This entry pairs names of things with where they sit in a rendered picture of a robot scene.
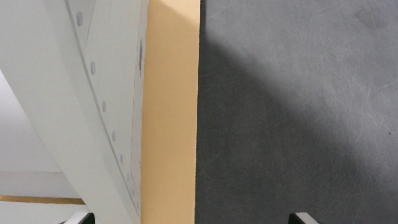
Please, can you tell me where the white metal rack frame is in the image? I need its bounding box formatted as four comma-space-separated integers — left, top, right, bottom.
0, 0, 149, 224

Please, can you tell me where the tan flat wooden board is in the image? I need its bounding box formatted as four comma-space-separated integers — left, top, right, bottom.
140, 0, 200, 224

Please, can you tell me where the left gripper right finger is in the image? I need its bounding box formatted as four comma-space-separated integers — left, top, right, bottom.
288, 212, 323, 224

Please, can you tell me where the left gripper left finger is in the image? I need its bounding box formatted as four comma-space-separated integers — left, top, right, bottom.
58, 211, 95, 224

